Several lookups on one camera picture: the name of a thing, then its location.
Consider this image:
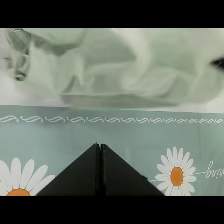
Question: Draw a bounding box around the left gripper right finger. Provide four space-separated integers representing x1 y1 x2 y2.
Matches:
100 143 165 197

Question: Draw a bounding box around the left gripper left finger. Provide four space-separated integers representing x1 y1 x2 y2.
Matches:
36 142 101 197

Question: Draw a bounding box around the white shirt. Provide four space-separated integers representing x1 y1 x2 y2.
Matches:
0 27 224 114

